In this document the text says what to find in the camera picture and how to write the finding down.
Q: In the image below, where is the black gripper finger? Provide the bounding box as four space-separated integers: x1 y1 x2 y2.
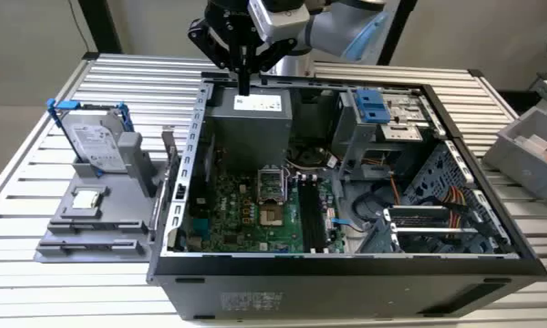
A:
243 39 298 96
187 19 246 96

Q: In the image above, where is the black RAM slot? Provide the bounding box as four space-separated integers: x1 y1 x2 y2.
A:
304 174 318 253
298 174 312 253
310 174 323 253
315 174 328 253

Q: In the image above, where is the grey power supply unit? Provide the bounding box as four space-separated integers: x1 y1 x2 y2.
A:
203 87 296 174

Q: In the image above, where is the blue plastic drive latch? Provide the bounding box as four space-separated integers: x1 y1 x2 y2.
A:
354 87 391 124

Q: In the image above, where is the black round cooler fan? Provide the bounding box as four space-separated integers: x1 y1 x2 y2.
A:
287 145 336 171

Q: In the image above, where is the metal optical drive cage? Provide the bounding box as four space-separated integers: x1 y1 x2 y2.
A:
332 87 443 179

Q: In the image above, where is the metal socket cover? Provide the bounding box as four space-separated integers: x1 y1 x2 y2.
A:
256 166 287 203

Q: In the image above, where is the hard disk in blue carrier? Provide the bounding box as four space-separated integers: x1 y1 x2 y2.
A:
47 98 136 178

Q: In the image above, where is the black expansion slot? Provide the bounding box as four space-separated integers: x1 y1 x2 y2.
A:
188 196 211 217

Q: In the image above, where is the CPU socket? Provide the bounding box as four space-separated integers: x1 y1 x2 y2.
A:
258 202 287 229

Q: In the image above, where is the grey parts rack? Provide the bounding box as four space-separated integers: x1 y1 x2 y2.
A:
35 132 165 264

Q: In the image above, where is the teal expansion slot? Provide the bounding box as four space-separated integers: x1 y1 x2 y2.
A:
191 218 212 241

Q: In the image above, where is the silver CPU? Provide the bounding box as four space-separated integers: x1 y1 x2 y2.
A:
71 189 103 209

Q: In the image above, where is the green motherboard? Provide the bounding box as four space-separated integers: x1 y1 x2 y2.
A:
184 170 347 256

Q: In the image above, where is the metal disk bay cage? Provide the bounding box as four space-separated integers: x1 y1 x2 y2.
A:
359 204 506 254

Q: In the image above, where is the white box in bin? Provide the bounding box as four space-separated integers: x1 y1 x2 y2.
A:
513 134 547 157

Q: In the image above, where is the grey plastic bin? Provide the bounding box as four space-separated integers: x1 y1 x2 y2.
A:
482 105 547 203

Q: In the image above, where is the open black PC case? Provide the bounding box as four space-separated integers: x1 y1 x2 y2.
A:
145 70 547 322

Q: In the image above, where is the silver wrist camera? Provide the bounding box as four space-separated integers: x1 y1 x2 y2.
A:
248 0 312 42

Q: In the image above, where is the black upright post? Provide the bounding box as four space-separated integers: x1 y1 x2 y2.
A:
76 0 123 55
376 0 419 66

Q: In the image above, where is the graphics card with metal bracket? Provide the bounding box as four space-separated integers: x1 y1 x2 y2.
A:
148 124 184 240

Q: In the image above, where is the orange yellow red wire bundle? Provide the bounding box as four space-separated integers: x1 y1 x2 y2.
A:
440 186 467 230

